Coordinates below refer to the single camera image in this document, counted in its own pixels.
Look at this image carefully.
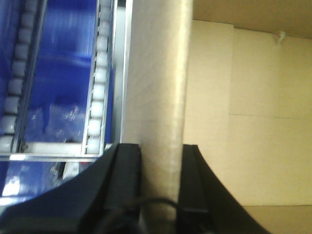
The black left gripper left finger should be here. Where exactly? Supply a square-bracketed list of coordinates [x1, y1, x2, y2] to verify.
[0, 143, 141, 234]

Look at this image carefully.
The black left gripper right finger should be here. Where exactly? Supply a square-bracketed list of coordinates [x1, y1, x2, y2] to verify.
[176, 144, 268, 234]

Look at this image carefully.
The brown cardboard box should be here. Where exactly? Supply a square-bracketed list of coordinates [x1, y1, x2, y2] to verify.
[122, 0, 312, 234]

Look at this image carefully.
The blue bin on lower shelf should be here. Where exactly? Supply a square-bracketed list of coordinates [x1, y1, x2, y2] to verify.
[24, 0, 97, 146]

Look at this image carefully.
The clear plastic bag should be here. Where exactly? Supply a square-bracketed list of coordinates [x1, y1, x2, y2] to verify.
[24, 104, 85, 143]

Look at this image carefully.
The middle roller track rail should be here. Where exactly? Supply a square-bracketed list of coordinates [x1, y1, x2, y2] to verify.
[81, 0, 115, 155]

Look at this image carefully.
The roller track rail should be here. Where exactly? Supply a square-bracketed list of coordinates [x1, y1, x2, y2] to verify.
[0, 0, 47, 155]
[81, 0, 115, 155]

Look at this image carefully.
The left roller track rail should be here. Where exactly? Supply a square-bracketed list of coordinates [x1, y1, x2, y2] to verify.
[0, 0, 47, 155]

